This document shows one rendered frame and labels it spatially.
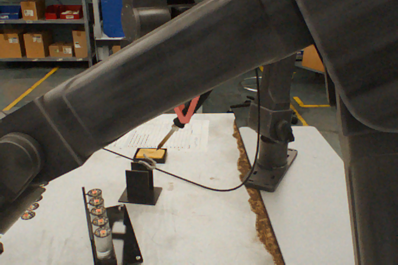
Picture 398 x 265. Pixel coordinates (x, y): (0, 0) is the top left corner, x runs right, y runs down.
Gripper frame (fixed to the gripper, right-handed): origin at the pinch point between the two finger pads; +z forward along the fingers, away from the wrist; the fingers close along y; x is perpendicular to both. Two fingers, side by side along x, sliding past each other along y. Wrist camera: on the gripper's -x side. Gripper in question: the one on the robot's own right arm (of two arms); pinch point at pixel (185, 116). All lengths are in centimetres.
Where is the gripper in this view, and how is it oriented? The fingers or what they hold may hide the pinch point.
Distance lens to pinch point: 69.4
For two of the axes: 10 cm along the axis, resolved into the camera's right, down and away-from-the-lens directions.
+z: 0.1, 9.3, 3.7
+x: 9.9, 0.5, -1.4
